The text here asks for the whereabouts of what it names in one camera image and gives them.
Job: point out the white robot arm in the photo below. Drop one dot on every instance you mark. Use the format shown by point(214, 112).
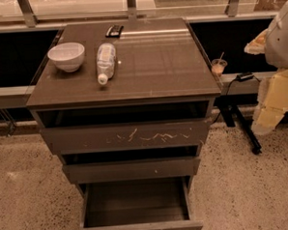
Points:
point(272, 96)

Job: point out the dark grey drawer cabinet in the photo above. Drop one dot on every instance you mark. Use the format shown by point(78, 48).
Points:
point(158, 61)

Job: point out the top scratched grey drawer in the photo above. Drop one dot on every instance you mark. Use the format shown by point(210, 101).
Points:
point(146, 126)

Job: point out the clear plastic water bottle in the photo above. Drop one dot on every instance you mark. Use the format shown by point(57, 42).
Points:
point(106, 59)

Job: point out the black table leg stand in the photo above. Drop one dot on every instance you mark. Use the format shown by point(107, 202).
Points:
point(227, 110)

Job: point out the black remote control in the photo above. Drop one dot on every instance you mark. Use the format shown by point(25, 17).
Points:
point(114, 31)

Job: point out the plastic cup with straw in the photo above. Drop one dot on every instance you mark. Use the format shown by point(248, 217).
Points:
point(218, 65)

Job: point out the white ceramic bowl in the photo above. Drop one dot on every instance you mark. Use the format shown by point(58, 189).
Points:
point(67, 57)

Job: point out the black power adapter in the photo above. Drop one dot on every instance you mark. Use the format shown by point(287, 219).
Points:
point(244, 76)

